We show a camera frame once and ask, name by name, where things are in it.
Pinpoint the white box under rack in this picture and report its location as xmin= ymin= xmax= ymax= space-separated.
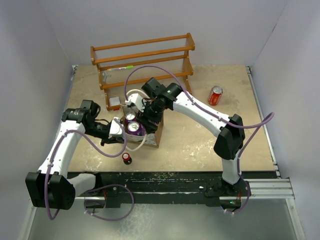
xmin=109 ymin=96 xmax=121 ymax=107

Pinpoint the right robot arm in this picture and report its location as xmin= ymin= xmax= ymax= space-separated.
xmin=138 ymin=78 xmax=245 ymax=196

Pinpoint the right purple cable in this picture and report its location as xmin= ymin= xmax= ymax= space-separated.
xmin=123 ymin=65 xmax=275 ymax=216

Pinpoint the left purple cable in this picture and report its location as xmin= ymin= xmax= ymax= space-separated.
xmin=44 ymin=117 xmax=135 ymax=222

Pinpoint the small red-capped dark bottle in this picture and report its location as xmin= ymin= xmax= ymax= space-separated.
xmin=122 ymin=152 xmax=132 ymax=165

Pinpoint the canvas tote bag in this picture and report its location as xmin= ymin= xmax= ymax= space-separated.
xmin=120 ymin=89 xmax=164 ymax=152

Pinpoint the orange wooden rack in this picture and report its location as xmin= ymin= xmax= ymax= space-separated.
xmin=90 ymin=33 xmax=196 ymax=111

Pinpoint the purple cable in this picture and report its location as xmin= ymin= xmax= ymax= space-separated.
xmin=44 ymin=117 xmax=135 ymax=222
xmin=123 ymin=65 xmax=275 ymax=216

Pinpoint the red cola can back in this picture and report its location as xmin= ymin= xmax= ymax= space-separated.
xmin=207 ymin=85 xmax=223 ymax=106

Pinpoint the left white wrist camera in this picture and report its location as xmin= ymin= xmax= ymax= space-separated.
xmin=109 ymin=117 xmax=125 ymax=138

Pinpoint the green-capped marker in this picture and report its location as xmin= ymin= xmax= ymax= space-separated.
xmin=107 ymin=65 xmax=134 ymax=71

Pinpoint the purple can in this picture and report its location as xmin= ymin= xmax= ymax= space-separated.
xmin=124 ymin=110 xmax=137 ymax=124
xmin=127 ymin=121 xmax=146 ymax=136

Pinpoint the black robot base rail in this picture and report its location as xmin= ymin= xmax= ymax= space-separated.
xmin=81 ymin=171 xmax=277 ymax=209

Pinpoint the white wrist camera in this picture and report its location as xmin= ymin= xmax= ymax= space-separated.
xmin=109 ymin=117 xmax=125 ymax=138
xmin=125 ymin=93 xmax=145 ymax=112

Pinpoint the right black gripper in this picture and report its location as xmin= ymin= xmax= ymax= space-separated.
xmin=135 ymin=98 xmax=165 ymax=133

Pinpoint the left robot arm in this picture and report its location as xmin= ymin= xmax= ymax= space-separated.
xmin=25 ymin=100 xmax=127 ymax=210

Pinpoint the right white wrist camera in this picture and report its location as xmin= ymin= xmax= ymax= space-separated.
xmin=125 ymin=93 xmax=145 ymax=112

